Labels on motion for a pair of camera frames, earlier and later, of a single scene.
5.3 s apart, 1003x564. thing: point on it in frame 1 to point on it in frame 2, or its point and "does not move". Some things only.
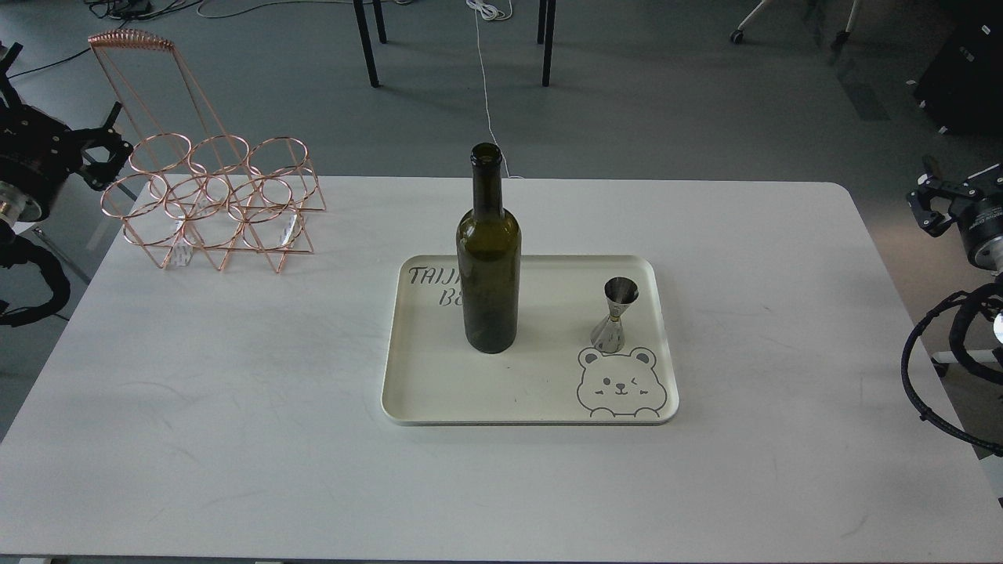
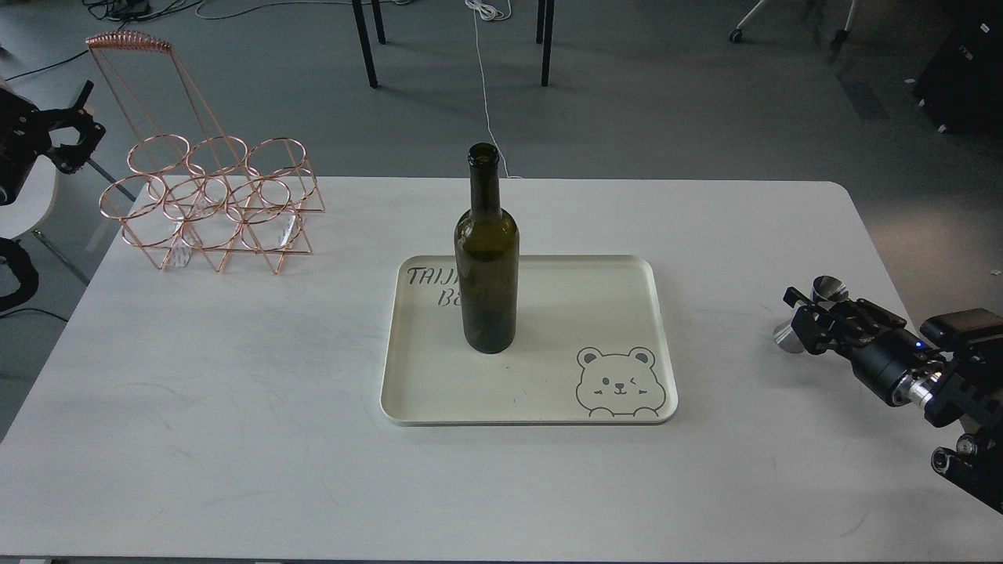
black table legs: (360, 16) does not move
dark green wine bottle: (489, 244) does not move
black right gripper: (974, 206) to (881, 352)
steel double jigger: (608, 335) to (826, 291)
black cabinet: (962, 89) does not move
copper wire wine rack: (186, 180) does not move
